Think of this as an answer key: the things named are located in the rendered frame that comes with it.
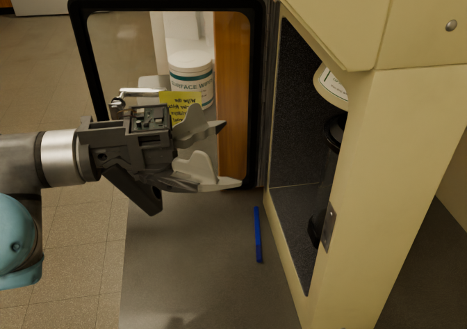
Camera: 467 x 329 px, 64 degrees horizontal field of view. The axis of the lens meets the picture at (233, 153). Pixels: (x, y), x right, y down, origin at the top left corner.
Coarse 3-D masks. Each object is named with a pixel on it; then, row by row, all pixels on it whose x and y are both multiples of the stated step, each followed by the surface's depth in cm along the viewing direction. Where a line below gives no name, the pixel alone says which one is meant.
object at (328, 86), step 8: (320, 72) 48; (328, 72) 46; (320, 80) 47; (328, 80) 46; (336, 80) 44; (320, 88) 47; (328, 88) 46; (336, 88) 44; (344, 88) 44; (328, 96) 45; (336, 96) 44; (344, 96) 44; (336, 104) 44; (344, 104) 44
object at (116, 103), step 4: (116, 100) 67; (108, 104) 66; (112, 104) 66; (116, 104) 66; (120, 104) 66; (112, 108) 66; (116, 108) 66; (120, 108) 66; (112, 112) 66; (116, 112) 66; (120, 112) 67; (112, 116) 67; (116, 116) 67; (120, 116) 67
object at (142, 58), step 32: (96, 32) 60; (128, 32) 60; (160, 32) 59; (192, 32) 59; (224, 32) 59; (128, 64) 63; (160, 64) 63; (192, 64) 63; (224, 64) 63; (128, 96) 67; (160, 96) 67; (192, 96) 66; (224, 96) 66; (224, 128) 71; (224, 160) 75
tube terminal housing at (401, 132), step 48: (432, 0) 28; (384, 48) 30; (432, 48) 30; (384, 96) 33; (432, 96) 33; (384, 144) 36; (432, 144) 37; (336, 192) 41; (384, 192) 40; (432, 192) 42; (336, 240) 44; (384, 240) 46; (336, 288) 51; (384, 288) 53
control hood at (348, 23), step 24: (288, 0) 26; (312, 0) 26; (336, 0) 27; (360, 0) 27; (384, 0) 27; (312, 24) 28; (336, 24) 28; (360, 24) 28; (384, 24) 29; (336, 48) 29; (360, 48) 29
